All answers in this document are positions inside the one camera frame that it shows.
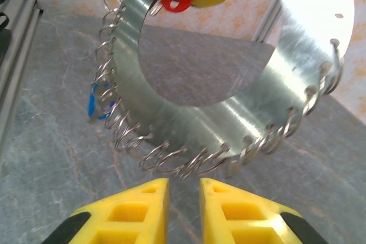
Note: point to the key with blue tag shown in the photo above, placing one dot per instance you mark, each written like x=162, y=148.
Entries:
x=91, y=104

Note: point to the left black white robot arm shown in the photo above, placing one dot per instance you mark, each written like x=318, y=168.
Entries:
x=3, y=35

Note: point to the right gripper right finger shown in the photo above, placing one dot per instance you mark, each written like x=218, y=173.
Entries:
x=243, y=215

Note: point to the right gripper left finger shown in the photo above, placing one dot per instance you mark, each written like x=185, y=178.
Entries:
x=128, y=215

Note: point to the metal disc with keyrings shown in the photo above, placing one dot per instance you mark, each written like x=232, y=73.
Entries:
x=200, y=124

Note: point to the aluminium mounting rail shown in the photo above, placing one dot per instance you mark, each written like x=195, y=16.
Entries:
x=17, y=41

